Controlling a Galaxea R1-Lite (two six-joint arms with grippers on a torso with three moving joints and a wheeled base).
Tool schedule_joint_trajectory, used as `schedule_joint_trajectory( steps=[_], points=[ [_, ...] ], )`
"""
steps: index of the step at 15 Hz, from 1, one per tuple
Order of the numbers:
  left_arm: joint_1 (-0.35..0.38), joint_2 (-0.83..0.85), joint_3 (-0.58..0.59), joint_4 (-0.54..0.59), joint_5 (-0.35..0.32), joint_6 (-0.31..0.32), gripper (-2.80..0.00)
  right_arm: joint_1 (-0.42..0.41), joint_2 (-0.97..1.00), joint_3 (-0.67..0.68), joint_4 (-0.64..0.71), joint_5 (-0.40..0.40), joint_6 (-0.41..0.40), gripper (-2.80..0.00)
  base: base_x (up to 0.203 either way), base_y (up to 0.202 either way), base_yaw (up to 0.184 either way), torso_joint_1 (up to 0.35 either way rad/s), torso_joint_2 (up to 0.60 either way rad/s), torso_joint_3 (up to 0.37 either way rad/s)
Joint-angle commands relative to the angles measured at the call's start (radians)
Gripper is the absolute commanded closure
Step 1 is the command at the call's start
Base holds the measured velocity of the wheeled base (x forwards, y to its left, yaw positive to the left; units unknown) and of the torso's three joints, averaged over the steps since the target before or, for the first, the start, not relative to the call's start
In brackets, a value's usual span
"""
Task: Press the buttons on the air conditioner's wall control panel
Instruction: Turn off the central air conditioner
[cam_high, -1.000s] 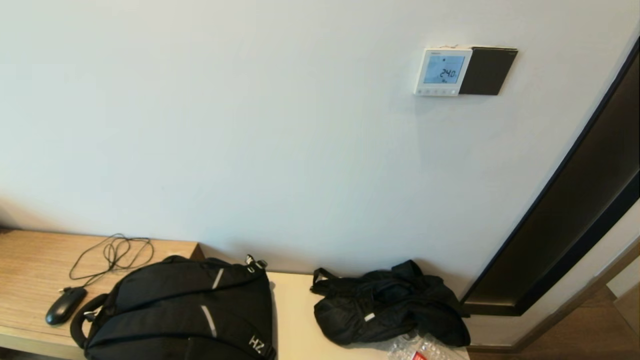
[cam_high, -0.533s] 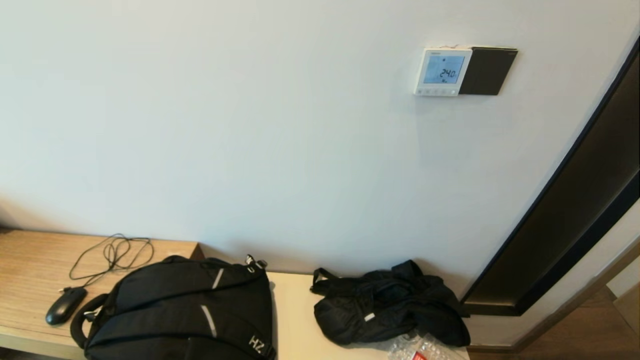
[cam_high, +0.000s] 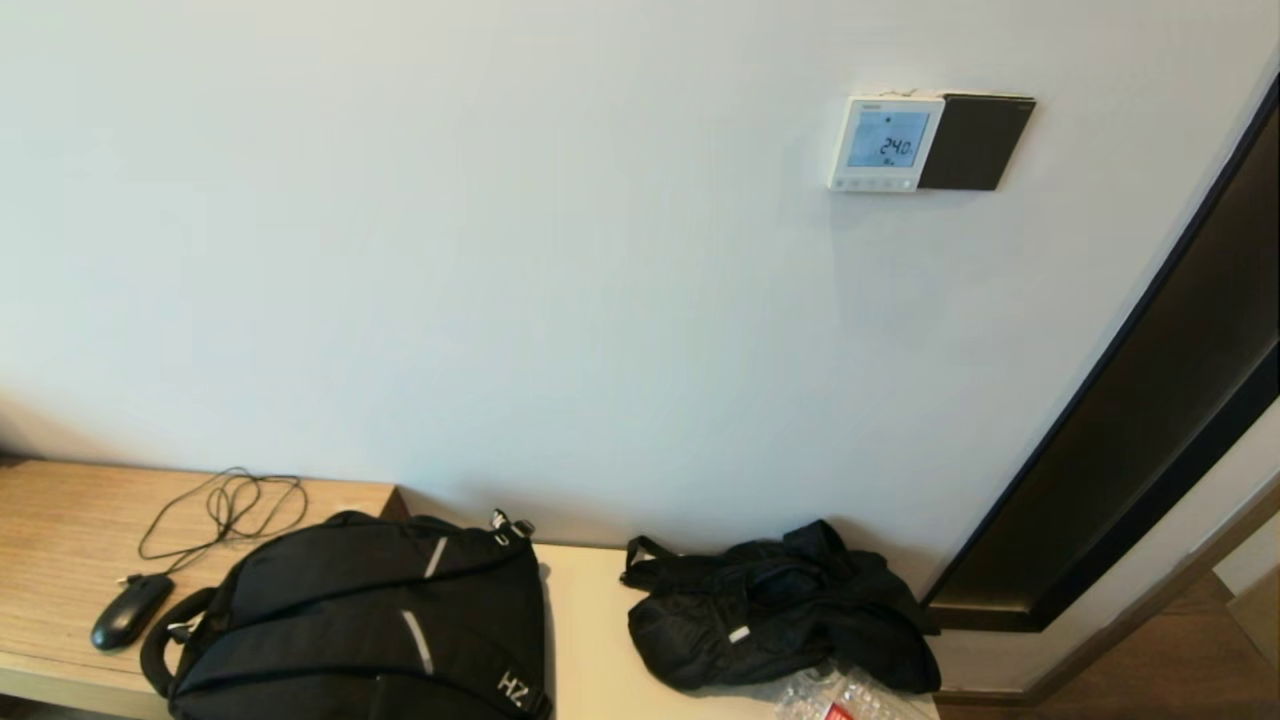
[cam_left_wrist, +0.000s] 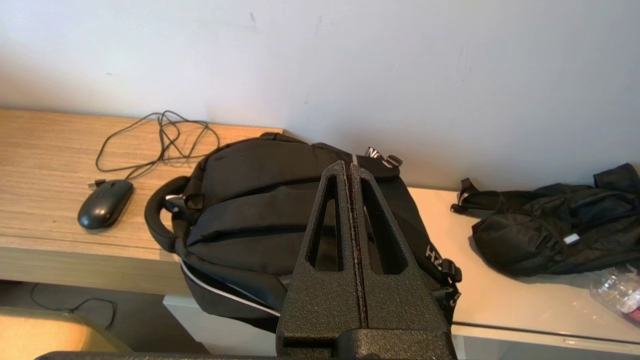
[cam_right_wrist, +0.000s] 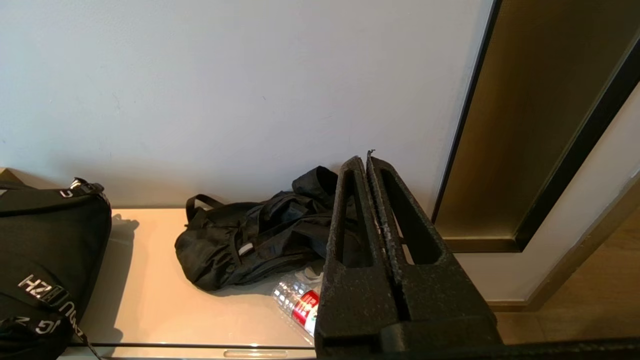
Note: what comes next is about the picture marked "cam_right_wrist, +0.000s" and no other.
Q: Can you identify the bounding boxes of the brown wooden baseboard trim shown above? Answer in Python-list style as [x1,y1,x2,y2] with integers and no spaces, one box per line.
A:
[487,172,640,313]

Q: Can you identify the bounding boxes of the cream low bench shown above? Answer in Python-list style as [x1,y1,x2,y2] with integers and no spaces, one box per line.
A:
[57,207,326,360]

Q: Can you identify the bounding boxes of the small crumpled black bag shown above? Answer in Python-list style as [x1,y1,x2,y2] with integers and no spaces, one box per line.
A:
[174,166,373,292]

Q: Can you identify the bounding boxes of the large black backpack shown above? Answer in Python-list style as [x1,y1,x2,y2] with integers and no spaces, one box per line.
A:
[0,177,112,360]

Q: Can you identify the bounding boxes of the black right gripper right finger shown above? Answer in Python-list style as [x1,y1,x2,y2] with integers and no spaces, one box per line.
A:
[366,150,502,323]

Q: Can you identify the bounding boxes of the clear plastic bottle red label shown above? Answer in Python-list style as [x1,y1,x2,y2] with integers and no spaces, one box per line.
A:
[271,267,325,346]

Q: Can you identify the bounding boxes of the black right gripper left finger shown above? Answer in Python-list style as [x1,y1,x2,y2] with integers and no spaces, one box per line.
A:
[314,156,407,359]

